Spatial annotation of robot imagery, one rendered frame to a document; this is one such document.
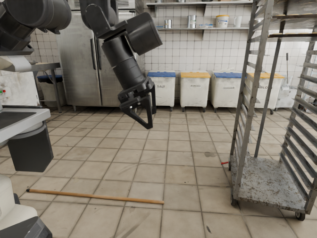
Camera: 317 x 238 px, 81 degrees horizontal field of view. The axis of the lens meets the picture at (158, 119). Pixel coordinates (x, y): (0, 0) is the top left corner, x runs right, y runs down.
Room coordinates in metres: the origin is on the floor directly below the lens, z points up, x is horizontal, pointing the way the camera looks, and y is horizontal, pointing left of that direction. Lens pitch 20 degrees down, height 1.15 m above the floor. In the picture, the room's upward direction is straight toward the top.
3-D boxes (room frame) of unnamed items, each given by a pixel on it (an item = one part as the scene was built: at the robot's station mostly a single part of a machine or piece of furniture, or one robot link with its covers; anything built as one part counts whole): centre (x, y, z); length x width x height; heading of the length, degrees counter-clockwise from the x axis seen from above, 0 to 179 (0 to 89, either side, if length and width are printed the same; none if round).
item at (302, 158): (1.27, -1.07, 0.42); 0.64 x 0.03 x 0.03; 162
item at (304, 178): (1.27, -1.07, 0.33); 0.64 x 0.03 x 0.03; 162
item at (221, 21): (3.96, -1.21, 1.67); 0.25 x 0.24 x 0.21; 85
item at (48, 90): (4.11, 2.32, 0.33); 0.54 x 0.53 x 0.66; 85
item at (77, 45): (3.82, 1.04, 1.02); 1.40 x 0.90 x 2.05; 85
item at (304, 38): (1.32, -0.88, 1.23); 0.60 x 0.40 x 0.01; 162
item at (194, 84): (3.80, -0.71, 0.38); 0.64 x 0.54 x 0.77; 176
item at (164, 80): (3.85, -0.07, 0.38); 0.64 x 0.54 x 0.77; 178
